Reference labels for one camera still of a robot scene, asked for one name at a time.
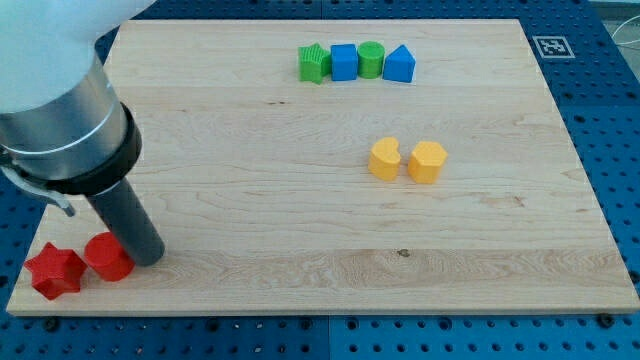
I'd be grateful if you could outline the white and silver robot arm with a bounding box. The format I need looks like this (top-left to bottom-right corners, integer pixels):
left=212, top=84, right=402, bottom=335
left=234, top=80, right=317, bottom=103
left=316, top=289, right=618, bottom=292
left=1, top=0, right=154, bottom=195

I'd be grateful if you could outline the green star block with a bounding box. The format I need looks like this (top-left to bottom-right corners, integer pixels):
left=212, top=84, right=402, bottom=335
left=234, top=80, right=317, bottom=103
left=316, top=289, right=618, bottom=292
left=298, top=43, right=331, bottom=84

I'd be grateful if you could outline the red star block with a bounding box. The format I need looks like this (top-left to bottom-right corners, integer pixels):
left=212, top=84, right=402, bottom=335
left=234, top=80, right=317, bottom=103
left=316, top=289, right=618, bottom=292
left=24, top=242, right=87, bottom=300

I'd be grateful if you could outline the wooden board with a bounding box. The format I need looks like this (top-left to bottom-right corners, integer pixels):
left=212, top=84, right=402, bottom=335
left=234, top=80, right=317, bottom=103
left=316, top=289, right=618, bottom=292
left=7, top=19, right=639, bottom=317

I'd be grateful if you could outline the yellow heart block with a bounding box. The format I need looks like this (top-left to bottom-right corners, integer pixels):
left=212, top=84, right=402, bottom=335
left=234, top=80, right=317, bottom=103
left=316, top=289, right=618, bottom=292
left=368, top=137, right=401, bottom=181

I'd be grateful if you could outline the yellow hexagon block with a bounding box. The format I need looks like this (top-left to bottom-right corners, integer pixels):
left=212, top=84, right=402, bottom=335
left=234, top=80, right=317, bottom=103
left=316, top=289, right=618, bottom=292
left=408, top=141, right=448, bottom=184

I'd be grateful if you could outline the blue cube block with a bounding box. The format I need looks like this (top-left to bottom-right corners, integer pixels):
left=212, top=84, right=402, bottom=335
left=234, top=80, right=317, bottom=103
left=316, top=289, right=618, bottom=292
left=331, top=44, right=358, bottom=81

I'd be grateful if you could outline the green cylinder block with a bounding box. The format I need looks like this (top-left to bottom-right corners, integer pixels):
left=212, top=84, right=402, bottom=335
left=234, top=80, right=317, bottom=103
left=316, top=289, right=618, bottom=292
left=357, top=41, right=385, bottom=79

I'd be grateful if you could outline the blue triangular block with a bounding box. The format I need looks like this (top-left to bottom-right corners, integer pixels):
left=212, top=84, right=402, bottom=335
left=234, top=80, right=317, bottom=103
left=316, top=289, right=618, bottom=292
left=382, top=45, right=416, bottom=83

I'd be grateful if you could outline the grey cylindrical pointer tool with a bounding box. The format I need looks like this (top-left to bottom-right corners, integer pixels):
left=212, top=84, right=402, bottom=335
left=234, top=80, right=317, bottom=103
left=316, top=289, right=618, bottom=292
left=87, top=178, right=165, bottom=266

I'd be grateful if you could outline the red cylinder block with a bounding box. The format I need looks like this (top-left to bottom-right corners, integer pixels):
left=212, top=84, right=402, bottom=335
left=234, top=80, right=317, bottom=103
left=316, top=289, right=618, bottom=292
left=84, top=232, right=135, bottom=282

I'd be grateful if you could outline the white fiducial marker tag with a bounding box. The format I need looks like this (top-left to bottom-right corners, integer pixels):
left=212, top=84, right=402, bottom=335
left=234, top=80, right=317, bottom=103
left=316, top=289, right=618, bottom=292
left=532, top=36, right=575, bottom=59

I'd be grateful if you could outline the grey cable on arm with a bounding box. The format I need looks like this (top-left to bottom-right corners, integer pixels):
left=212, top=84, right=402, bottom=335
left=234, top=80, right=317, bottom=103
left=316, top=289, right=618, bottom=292
left=0, top=149, right=77, bottom=218

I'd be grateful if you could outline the white cable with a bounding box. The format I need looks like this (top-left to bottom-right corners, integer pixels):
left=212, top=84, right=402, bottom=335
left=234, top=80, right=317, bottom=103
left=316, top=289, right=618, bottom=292
left=610, top=13, right=640, bottom=47

